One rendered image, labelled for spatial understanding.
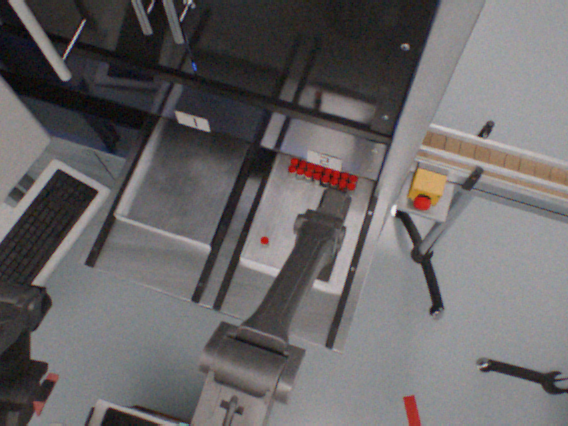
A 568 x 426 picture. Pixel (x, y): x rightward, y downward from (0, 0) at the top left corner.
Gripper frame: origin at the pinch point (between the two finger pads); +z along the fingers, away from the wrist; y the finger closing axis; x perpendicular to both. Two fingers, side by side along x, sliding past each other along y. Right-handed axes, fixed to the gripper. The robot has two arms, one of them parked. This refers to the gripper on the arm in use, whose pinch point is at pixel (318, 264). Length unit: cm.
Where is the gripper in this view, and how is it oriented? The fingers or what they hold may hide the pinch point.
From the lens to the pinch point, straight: 122.5
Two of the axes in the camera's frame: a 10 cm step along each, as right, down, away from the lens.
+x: -9.5, -3.0, 1.2
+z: 0.1, 3.2, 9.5
